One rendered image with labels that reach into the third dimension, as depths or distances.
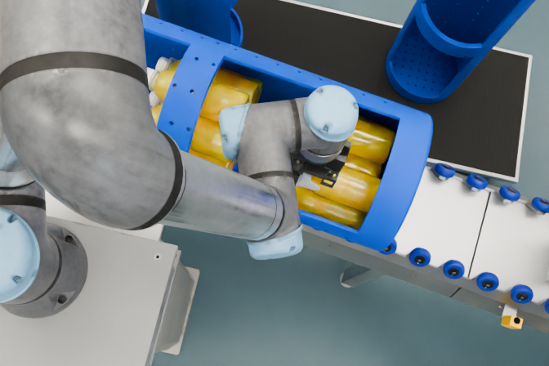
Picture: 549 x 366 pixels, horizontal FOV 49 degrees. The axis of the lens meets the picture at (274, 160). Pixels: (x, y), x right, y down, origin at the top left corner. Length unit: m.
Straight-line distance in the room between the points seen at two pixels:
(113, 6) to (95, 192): 0.14
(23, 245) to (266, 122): 0.35
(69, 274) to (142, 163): 0.52
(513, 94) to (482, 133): 0.21
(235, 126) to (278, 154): 0.07
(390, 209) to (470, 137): 1.29
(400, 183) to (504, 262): 0.44
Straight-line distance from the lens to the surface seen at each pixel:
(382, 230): 1.11
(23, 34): 0.50
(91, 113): 0.46
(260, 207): 0.71
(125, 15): 0.51
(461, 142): 2.33
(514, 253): 1.45
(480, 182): 1.39
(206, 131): 1.14
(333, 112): 0.83
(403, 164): 1.07
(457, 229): 1.41
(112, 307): 1.03
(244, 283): 2.24
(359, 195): 1.14
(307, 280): 2.25
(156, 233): 1.11
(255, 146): 0.82
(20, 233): 0.84
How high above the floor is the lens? 2.23
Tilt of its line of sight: 74 degrees down
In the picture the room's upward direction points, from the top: 12 degrees clockwise
